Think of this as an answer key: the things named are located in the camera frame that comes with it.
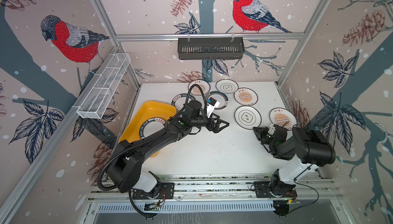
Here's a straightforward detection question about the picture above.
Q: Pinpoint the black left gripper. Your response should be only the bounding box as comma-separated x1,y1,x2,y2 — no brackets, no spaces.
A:
190,112,229,133

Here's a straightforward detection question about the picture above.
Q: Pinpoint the white black motif plate front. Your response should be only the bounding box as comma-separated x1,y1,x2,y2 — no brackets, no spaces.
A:
234,106,262,130

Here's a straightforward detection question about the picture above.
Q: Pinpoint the white black motif plate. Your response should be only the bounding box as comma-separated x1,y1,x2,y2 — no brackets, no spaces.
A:
234,106,262,130
216,79,239,94

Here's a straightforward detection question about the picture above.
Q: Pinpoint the orange sunburst plate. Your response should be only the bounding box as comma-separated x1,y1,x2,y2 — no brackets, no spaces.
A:
188,80,210,96
269,107,297,130
234,87,259,106

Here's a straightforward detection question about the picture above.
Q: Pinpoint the green rim plate front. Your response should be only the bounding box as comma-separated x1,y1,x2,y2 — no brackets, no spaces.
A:
139,117,166,139

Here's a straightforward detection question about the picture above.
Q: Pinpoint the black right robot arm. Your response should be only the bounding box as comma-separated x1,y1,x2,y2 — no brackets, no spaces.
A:
253,124,336,196

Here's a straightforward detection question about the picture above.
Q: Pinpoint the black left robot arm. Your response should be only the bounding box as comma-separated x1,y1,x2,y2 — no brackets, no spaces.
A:
96,101,229,197

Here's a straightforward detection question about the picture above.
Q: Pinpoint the yellow plastic bin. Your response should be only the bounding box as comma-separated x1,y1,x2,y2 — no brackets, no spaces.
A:
119,101,177,143

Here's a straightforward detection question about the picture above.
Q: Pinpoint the red green rim plate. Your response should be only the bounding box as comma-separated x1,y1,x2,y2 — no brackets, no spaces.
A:
205,91,229,110

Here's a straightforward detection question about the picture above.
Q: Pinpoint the white black motif plate back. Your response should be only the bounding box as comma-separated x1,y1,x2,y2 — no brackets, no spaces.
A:
216,79,239,94

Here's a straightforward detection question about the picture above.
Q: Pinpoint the green rim plate back left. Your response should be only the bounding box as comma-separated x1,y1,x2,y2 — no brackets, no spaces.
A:
171,93,187,111

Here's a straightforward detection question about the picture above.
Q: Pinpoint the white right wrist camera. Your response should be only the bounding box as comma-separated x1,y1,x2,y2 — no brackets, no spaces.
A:
268,124,276,135

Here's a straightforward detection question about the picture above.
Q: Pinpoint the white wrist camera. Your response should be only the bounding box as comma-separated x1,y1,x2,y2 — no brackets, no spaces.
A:
206,98,220,118
268,124,276,135

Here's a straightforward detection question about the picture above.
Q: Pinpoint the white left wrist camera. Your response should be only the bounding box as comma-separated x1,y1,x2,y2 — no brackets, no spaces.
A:
206,98,220,118

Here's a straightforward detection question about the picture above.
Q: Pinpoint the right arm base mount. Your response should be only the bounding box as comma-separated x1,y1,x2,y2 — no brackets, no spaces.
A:
251,182,297,198

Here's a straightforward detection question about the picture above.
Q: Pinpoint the black hanging wire basket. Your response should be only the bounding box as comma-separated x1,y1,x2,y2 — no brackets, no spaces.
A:
178,37,245,60

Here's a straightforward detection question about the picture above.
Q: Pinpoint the aluminium rail bed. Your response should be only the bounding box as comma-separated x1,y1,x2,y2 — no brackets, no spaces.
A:
87,174,343,201

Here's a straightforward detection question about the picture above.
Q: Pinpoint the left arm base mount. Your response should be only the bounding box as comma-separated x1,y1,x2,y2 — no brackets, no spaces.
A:
133,182,175,200

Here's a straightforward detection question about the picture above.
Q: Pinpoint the white mesh wire shelf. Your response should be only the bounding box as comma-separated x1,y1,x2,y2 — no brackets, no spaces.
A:
77,53,131,119

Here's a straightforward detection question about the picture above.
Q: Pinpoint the aluminium frame crossbar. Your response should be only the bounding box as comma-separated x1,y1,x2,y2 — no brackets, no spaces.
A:
115,33,305,42

